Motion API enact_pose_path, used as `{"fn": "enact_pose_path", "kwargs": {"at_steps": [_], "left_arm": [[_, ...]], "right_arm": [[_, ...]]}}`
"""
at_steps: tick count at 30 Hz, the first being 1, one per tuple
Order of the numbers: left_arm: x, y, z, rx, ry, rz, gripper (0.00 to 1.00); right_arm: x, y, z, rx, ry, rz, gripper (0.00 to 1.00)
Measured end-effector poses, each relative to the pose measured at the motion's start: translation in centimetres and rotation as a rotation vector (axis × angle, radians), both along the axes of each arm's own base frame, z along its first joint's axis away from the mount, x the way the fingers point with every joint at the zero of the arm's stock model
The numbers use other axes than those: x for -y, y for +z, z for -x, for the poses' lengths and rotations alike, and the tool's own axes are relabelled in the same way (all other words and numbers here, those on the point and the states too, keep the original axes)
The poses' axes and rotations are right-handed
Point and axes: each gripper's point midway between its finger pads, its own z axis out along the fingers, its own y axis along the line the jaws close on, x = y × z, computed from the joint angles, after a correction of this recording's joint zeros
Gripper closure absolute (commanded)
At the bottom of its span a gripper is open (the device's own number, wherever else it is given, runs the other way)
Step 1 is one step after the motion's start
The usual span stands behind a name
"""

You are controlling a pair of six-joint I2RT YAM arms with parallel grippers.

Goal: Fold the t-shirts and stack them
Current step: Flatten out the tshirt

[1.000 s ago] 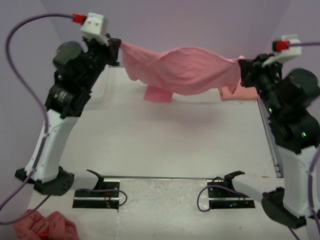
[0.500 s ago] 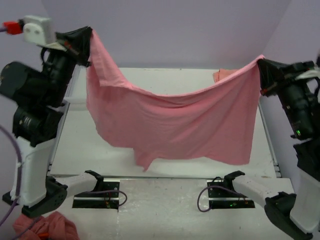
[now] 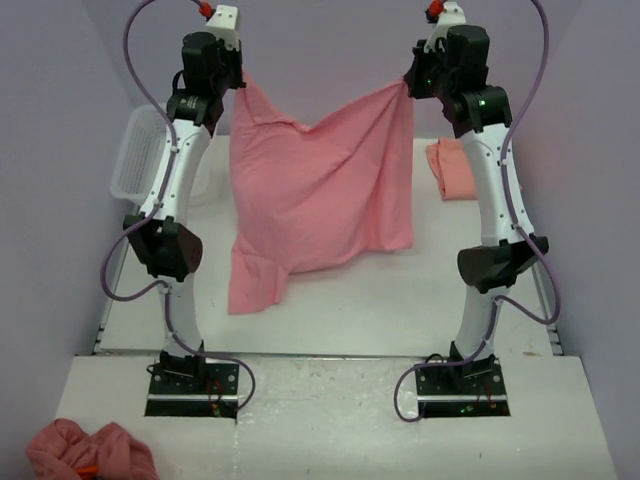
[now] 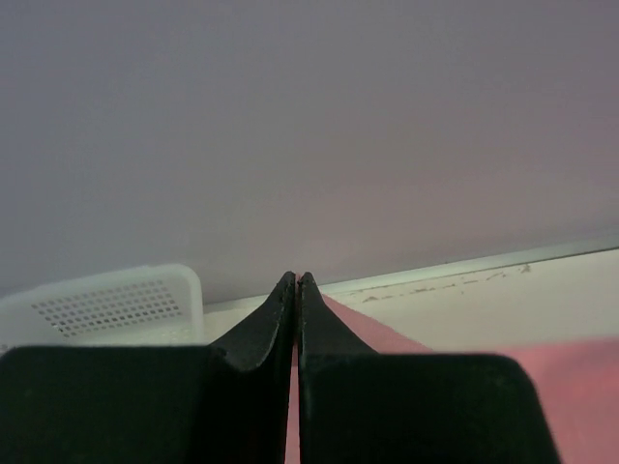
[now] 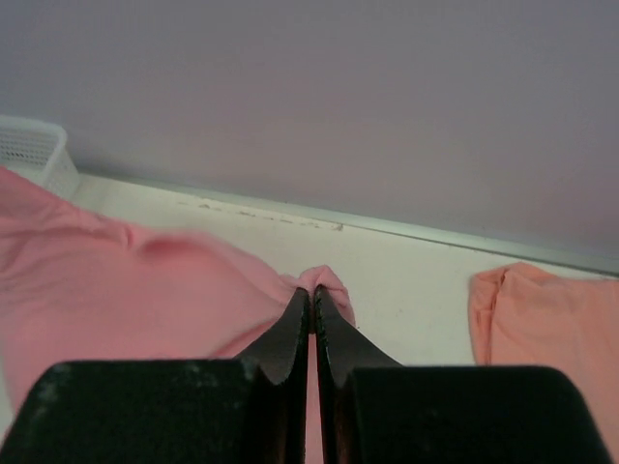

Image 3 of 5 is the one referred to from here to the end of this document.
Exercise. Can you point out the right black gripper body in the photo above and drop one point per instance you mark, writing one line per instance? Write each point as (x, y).
(430, 75)

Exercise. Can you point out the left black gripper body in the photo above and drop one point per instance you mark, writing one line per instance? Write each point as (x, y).
(230, 72)

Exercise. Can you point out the pink t shirt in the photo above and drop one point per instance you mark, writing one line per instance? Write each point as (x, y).
(312, 197)

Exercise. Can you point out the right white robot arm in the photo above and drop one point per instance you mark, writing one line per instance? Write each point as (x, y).
(451, 66)

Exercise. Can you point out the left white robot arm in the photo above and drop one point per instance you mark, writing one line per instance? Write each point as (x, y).
(158, 234)

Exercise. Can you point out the folded salmon t shirt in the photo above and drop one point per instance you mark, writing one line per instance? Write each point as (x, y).
(452, 170)

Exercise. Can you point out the white plastic basket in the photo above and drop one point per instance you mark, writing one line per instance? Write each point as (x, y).
(140, 164)

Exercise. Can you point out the crumpled salmon shirt pile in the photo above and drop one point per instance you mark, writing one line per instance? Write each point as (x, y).
(63, 450)

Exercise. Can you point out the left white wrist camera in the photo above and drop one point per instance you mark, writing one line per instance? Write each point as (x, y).
(224, 25)

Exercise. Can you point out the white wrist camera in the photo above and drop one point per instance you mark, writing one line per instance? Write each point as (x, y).
(224, 25)
(442, 15)

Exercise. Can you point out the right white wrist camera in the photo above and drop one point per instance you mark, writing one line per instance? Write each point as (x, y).
(442, 15)

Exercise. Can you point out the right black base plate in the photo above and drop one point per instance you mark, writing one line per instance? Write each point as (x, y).
(474, 390)

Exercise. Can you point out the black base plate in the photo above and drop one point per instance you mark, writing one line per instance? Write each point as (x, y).
(474, 390)
(211, 391)

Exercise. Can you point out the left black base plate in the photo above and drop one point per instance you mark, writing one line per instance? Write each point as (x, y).
(211, 391)

